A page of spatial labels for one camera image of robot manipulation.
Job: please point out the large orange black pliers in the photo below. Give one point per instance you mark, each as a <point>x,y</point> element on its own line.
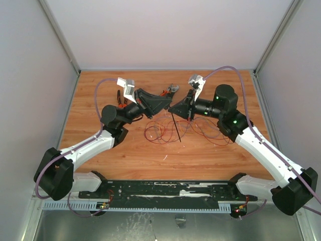
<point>121,104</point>

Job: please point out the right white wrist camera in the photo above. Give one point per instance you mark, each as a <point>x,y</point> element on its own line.
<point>197,83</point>

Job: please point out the small orange needle-nose pliers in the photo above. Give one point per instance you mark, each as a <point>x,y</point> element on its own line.
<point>167,92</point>

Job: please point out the black adjustable wrench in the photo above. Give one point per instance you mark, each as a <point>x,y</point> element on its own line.
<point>174,90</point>

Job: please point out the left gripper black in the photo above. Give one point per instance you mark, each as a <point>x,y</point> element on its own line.
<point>144,99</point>

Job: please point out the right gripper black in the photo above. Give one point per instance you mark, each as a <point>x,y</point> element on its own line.
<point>189,105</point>

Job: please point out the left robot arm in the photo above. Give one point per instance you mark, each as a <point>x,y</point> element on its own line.
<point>57,173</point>

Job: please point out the black zip tie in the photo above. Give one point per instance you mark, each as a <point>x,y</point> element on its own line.
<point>175,124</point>

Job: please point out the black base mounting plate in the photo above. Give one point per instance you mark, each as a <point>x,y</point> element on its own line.
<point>184,194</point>

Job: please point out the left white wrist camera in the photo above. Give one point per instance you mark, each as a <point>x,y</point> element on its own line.
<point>128,86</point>

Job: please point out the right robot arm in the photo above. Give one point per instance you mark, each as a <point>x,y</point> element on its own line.
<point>292,186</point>

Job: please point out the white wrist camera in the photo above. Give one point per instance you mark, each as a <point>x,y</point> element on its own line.
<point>128,86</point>
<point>197,83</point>

